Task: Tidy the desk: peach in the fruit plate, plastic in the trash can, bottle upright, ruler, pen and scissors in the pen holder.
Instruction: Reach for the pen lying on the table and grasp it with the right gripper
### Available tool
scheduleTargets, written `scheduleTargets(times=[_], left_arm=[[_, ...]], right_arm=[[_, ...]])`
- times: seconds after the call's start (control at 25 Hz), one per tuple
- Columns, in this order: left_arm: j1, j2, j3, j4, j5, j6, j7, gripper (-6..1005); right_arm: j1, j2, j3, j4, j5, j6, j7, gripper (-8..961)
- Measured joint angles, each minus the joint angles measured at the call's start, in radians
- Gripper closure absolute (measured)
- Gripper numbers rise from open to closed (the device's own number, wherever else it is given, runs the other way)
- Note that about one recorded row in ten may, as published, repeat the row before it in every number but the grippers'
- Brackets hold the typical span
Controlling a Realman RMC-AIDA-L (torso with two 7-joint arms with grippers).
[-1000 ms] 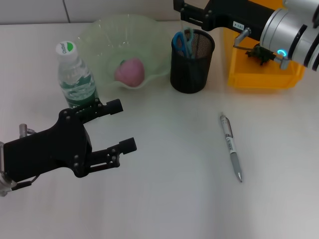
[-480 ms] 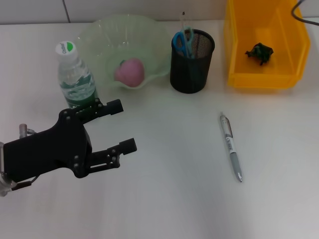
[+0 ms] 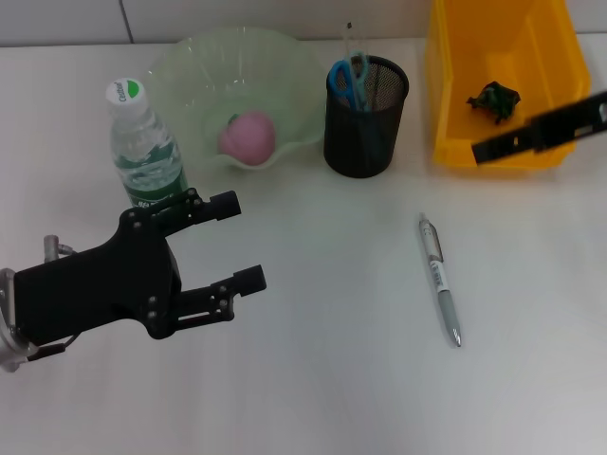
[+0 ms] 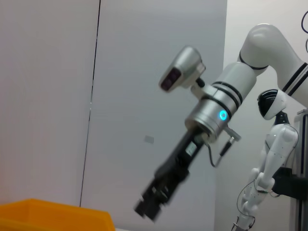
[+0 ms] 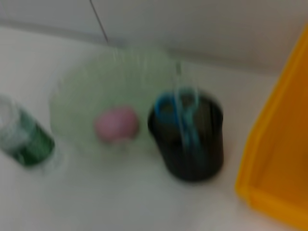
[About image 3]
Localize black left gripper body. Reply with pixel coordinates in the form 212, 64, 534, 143
12, 208, 184, 350

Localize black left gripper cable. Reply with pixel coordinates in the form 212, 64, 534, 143
28, 334, 82, 361

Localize green glass fruit bowl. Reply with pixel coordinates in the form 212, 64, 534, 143
144, 27, 323, 173

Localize silver left cable connector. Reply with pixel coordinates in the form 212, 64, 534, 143
43, 235, 75, 262

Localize green plastic wrapper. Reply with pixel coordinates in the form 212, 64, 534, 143
465, 81, 522, 127

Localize clear green label water bottle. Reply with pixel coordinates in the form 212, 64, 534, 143
104, 78, 191, 210

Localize pink peach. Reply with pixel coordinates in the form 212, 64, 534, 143
217, 108, 277, 167

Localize blue handled scissors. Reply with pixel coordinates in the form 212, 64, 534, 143
328, 51, 372, 114

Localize yellow plastic bin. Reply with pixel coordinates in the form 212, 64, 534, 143
424, 0, 593, 179

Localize grey white ballpoint pen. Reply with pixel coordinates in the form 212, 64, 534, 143
418, 212, 464, 350

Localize clear plastic ruler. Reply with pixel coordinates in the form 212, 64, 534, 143
340, 21, 370, 113

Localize black mesh pen holder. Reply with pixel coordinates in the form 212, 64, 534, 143
323, 55, 410, 179

